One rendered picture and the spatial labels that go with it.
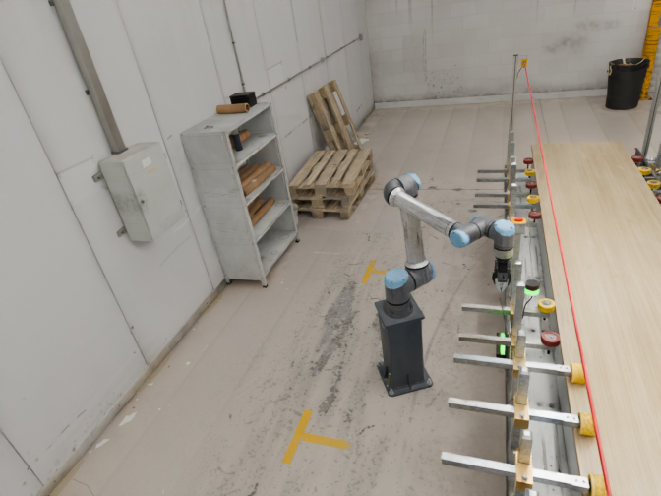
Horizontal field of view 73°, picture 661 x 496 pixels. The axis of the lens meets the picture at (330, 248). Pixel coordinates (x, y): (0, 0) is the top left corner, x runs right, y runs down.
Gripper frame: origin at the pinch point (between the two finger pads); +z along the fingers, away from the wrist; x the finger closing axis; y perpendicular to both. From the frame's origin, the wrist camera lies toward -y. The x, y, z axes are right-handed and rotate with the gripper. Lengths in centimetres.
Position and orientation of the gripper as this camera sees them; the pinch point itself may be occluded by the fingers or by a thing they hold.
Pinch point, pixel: (501, 290)
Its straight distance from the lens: 242.9
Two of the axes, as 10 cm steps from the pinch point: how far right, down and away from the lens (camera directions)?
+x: -9.4, -0.4, 3.3
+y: 3.0, -5.2, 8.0
